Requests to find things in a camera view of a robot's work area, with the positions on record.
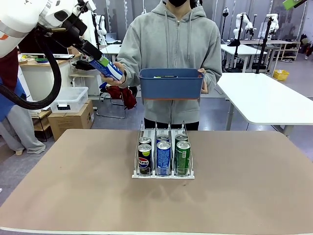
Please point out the person's left forearm grey sleeve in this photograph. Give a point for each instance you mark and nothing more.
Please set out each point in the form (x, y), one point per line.
(213, 76)

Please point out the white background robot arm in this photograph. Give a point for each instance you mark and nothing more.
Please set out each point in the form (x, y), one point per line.
(101, 24)
(273, 23)
(242, 24)

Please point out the person's right hand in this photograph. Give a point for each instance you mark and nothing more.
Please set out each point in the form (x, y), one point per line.
(115, 83)

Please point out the bystander in dark red top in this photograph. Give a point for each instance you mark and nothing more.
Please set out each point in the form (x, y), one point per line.
(14, 122)

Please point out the white background table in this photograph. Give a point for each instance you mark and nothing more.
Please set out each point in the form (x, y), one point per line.
(247, 50)

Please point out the white desk with wooden top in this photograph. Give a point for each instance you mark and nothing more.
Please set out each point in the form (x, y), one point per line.
(36, 78)

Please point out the large brown cardboard box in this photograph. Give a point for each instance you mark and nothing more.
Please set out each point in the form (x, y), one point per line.
(71, 120)

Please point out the person's left hand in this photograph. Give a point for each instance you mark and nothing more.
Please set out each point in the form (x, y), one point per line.
(205, 83)

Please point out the clear acrylic can rack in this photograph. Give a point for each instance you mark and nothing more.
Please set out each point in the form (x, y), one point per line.
(163, 176)

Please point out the black bag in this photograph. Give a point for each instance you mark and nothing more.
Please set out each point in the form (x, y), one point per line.
(82, 64)

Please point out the metal frame chair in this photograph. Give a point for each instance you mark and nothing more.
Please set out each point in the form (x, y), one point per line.
(110, 115)

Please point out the large white table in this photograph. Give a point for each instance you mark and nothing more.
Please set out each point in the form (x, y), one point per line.
(264, 98)

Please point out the green tray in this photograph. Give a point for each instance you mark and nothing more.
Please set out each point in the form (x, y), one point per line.
(41, 60)

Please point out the clear plastic storage box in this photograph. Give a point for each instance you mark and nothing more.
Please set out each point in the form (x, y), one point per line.
(69, 98)

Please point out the small white table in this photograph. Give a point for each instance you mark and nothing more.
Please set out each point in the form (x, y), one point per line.
(110, 50)

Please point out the person in grey hoodie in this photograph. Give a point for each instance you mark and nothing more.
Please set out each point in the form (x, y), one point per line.
(171, 36)

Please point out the black tripod stand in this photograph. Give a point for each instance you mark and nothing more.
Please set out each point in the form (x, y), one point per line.
(263, 49)
(236, 49)

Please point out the blue beverage can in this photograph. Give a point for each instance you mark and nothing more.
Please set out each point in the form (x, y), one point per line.
(163, 137)
(163, 159)
(110, 69)

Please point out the black face mask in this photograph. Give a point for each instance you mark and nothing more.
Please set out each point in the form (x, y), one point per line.
(178, 2)

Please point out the yellow plastic crate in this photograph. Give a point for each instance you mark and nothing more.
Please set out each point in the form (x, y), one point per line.
(281, 75)

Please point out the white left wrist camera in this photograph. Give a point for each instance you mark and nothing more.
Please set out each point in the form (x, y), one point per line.
(88, 5)

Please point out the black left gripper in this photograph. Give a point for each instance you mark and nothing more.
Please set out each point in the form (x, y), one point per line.
(73, 30)

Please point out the wooden storage shelf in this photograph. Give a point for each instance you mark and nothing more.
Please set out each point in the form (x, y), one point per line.
(291, 42)

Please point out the silver can left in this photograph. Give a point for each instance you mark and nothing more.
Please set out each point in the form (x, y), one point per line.
(145, 140)

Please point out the person's right forearm grey sleeve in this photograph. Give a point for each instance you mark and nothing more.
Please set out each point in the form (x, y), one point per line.
(130, 76)

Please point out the green cider can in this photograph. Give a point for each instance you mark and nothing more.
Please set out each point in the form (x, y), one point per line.
(183, 159)
(181, 137)

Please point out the black computer monitor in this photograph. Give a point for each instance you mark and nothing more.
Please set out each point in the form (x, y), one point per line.
(27, 47)

